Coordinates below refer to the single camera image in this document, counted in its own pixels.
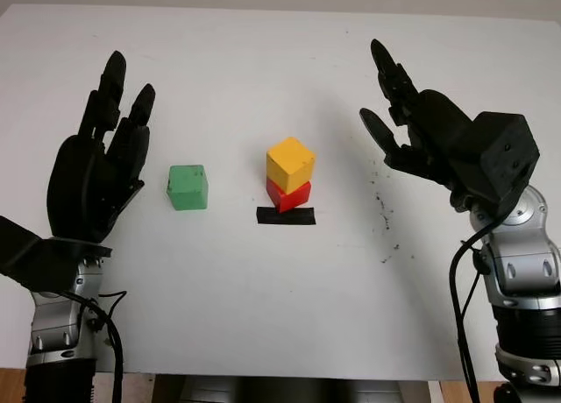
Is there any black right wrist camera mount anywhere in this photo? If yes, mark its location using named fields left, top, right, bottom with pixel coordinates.
left=451, top=110, right=540, bottom=216

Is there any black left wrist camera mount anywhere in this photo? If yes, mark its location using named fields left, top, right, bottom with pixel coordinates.
left=0, top=215, right=113, bottom=295

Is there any dark robot torso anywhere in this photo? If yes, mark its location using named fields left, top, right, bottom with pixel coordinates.
left=153, top=374, right=439, bottom=403

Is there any red wooden block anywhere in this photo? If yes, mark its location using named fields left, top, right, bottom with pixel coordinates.
left=266, top=177, right=313, bottom=214

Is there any yellow wooden block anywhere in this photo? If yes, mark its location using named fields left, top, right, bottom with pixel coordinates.
left=266, top=136, right=317, bottom=191

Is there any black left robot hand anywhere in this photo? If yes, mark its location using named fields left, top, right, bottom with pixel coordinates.
left=45, top=50, right=157, bottom=246

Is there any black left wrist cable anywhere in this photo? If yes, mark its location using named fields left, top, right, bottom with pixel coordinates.
left=60, top=290, right=128, bottom=403

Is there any black tape strip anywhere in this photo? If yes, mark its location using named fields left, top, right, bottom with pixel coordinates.
left=255, top=206, right=316, bottom=226

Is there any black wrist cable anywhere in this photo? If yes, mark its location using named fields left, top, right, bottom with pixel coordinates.
left=60, top=290, right=128, bottom=403
left=449, top=218, right=501, bottom=403

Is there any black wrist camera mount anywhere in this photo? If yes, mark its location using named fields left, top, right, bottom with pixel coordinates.
left=0, top=215, right=113, bottom=295
left=451, top=110, right=540, bottom=216

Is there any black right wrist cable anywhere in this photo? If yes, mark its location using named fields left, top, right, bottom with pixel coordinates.
left=449, top=218, right=501, bottom=403

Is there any green wooden block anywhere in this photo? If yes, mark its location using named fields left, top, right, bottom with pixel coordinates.
left=166, top=162, right=209, bottom=212

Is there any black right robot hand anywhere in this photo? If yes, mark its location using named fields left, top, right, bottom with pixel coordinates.
left=359, top=38, right=487, bottom=211

